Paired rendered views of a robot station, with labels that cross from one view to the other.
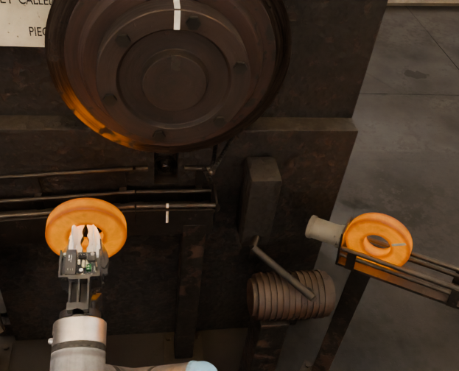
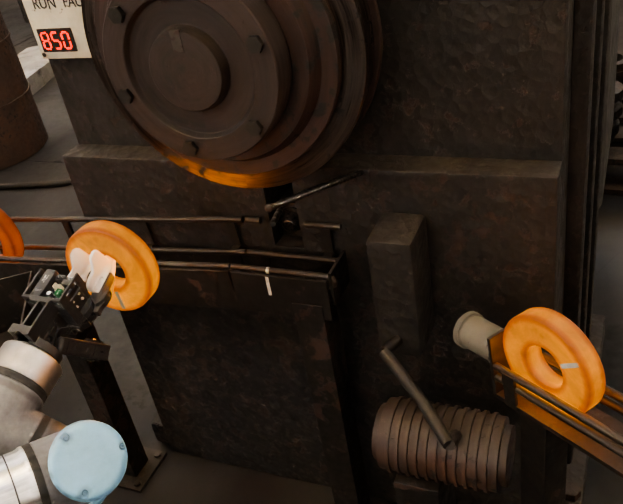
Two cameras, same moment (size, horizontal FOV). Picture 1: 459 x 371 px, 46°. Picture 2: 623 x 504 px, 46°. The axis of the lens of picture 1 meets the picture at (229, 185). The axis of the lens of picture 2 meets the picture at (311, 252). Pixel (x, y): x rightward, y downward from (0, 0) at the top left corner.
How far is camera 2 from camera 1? 0.69 m
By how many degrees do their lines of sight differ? 33
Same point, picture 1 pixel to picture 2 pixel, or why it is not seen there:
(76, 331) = (5, 356)
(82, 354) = not seen: outside the picture
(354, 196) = not seen: outside the picture
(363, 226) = (518, 327)
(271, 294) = (396, 428)
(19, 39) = not seen: hidden behind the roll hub
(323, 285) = (485, 434)
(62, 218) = (76, 242)
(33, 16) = not seen: hidden behind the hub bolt
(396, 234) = (562, 344)
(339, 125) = (528, 169)
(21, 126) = (124, 155)
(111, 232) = (130, 269)
